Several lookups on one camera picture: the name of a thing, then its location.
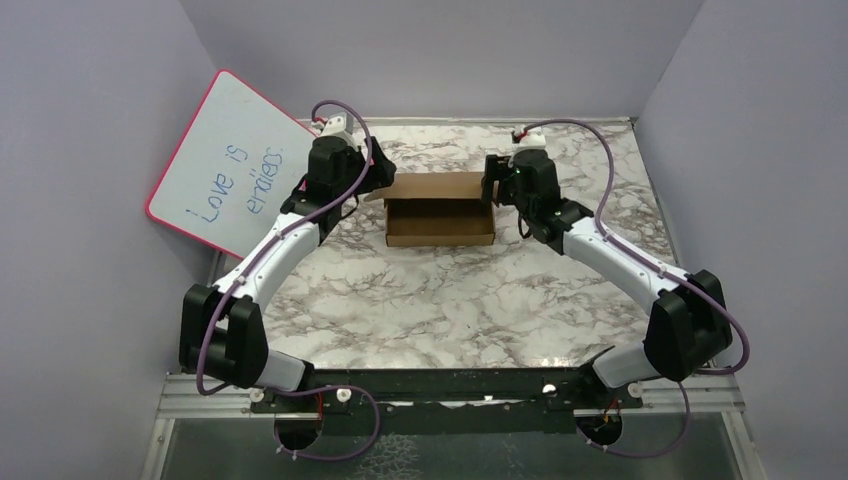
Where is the brown cardboard box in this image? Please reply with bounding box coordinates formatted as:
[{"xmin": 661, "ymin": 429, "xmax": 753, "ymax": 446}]
[{"xmin": 364, "ymin": 172, "xmax": 496, "ymax": 247}]

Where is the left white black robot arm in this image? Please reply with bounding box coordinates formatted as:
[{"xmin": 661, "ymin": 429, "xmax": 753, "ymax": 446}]
[{"xmin": 178, "ymin": 134, "xmax": 396, "ymax": 411}]

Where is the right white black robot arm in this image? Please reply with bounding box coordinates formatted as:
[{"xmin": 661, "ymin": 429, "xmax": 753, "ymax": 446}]
[{"xmin": 481, "ymin": 149, "xmax": 733, "ymax": 407}]

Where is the pink-framed whiteboard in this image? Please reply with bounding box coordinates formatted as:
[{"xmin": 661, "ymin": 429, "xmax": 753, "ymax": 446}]
[{"xmin": 146, "ymin": 70, "xmax": 315, "ymax": 257}]

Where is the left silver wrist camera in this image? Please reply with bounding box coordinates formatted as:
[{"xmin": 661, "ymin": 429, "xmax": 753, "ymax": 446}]
[{"xmin": 312, "ymin": 114, "xmax": 353, "ymax": 140}]

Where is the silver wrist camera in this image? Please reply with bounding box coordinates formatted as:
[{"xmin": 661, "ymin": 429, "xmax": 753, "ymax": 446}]
[
  {"xmin": 312, "ymin": 114, "xmax": 353, "ymax": 140},
  {"xmin": 511, "ymin": 126, "xmax": 547, "ymax": 154}
]

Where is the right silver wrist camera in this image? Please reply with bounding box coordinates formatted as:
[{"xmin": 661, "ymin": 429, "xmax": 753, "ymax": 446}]
[{"xmin": 511, "ymin": 126, "xmax": 547, "ymax": 154}]

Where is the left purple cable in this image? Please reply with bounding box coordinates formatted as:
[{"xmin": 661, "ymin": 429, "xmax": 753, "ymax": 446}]
[{"xmin": 195, "ymin": 99, "xmax": 383, "ymax": 463}]

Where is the aluminium frame rail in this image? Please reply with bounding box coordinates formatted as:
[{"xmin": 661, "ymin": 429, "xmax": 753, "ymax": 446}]
[{"xmin": 144, "ymin": 243, "xmax": 765, "ymax": 479}]

